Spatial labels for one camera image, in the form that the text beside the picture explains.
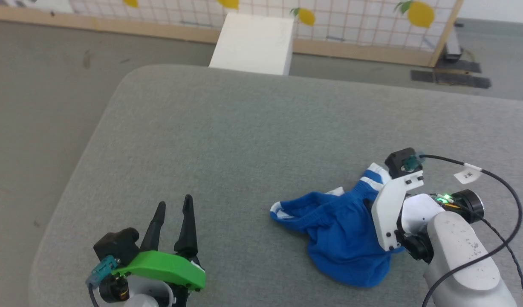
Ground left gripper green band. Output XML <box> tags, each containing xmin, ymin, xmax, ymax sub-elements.
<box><xmin>111</xmin><ymin>195</ymin><xmax>207</xmax><ymax>307</ymax></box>

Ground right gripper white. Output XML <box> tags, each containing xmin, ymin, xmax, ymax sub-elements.
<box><xmin>371</xmin><ymin>174</ymin><xmax>446</xmax><ymax>252</ymax></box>

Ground blue shorts with white stripes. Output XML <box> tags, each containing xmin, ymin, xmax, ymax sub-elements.
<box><xmin>269</xmin><ymin>162</ymin><xmax>406</xmax><ymax>288</ymax></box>

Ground grey fabric sofa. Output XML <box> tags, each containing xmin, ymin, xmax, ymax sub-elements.
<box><xmin>28</xmin><ymin>64</ymin><xmax>523</xmax><ymax>307</ymax></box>

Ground black floor mat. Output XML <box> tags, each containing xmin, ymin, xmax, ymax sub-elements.
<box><xmin>410</xmin><ymin>59</ymin><xmax>492</xmax><ymax>90</ymax></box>

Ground grey metal stand base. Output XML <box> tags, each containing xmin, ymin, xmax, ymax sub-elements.
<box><xmin>440</xmin><ymin>20</ymin><xmax>465</xmax><ymax>61</ymax></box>

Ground lemon print grid partition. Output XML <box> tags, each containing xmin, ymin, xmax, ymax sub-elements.
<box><xmin>0</xmin><ymin>0</ymin><xmax>465</xmax><ymax>68</ymax></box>

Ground white rectangular box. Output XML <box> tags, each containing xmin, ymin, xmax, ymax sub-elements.
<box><xmin>208</xmin><ymin>12</ymin><xmax>295</xmax><ymax>76</ymax></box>

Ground white paper cable tag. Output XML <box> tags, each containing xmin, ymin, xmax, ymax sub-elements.
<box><xmin>454</xmin><ymin>163</ymin><xmax>483</xmax><ymax>185</ymax></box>

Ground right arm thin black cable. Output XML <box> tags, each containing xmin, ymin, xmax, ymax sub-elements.
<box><xmin>420</xmin><ymin>154</ymin><xmax>523</xmax><ymax>307</ymax></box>

